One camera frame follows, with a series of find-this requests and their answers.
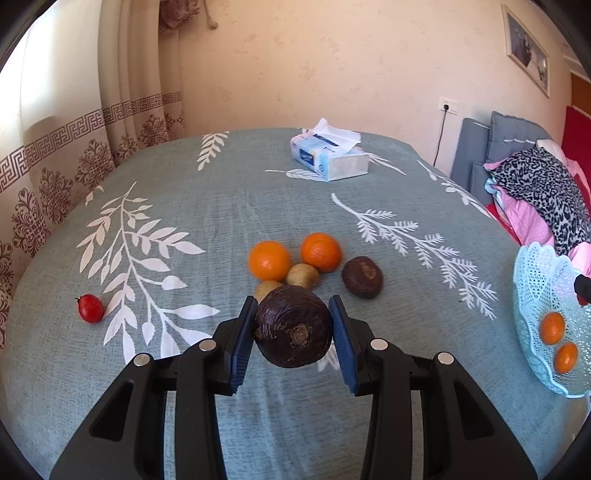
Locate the white wall socket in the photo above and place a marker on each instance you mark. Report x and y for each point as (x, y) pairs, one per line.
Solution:
(448, 107)

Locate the leopard print cloth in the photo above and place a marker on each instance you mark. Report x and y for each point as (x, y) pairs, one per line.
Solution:
(540, 184)

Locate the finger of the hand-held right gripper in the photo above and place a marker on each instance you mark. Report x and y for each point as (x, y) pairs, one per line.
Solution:
(582, 285)

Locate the light blue lattice basket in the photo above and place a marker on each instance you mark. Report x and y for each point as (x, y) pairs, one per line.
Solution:
(535, 295)

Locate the flat grey cushion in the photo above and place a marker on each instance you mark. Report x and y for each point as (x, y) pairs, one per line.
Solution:
(466, 152)

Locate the framed wall picture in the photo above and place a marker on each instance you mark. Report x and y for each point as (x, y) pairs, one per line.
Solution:
(526, 48)

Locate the beige patterned curtain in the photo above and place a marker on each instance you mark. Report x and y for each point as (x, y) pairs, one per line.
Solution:
(69, 138)

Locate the pile of clothes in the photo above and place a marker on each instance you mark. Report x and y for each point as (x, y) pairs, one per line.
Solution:
(526, 217)

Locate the dark purple passion fruit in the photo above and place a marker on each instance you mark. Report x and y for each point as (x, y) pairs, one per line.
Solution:
(291, 327)
(362, 277)

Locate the white pillow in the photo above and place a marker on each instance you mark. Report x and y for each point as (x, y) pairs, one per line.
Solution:
(549, 147)

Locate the small orange mandarin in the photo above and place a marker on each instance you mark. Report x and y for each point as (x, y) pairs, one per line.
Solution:
(566, 357)
(552, 327)

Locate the green leaf-printed bedspread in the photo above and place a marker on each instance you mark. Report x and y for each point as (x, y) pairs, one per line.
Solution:
(231, 207)

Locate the red blanket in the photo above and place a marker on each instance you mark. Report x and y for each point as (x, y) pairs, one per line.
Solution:
(501, 219)

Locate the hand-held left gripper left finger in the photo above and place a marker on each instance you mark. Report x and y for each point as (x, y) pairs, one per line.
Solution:
(244, 341)

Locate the quilted grey cushion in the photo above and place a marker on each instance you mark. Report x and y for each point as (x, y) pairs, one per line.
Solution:
(512, 134)

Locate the large orange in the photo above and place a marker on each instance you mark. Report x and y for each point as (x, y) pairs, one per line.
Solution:
(269, 261)
(322, 251)

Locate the large red tomato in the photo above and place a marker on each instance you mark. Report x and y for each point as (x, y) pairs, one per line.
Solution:
(90, 308)

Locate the brown floral curtain drape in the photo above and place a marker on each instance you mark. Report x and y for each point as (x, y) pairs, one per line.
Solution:
(178, 14)

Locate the blue white tissue box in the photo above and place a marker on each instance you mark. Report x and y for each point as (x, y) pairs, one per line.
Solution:
(330, 159)

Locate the brown kiwi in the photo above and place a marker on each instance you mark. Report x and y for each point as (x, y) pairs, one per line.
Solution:
(302, 276)
(267, 288)

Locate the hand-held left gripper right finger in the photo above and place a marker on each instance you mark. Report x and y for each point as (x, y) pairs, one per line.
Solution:
(344, 350)

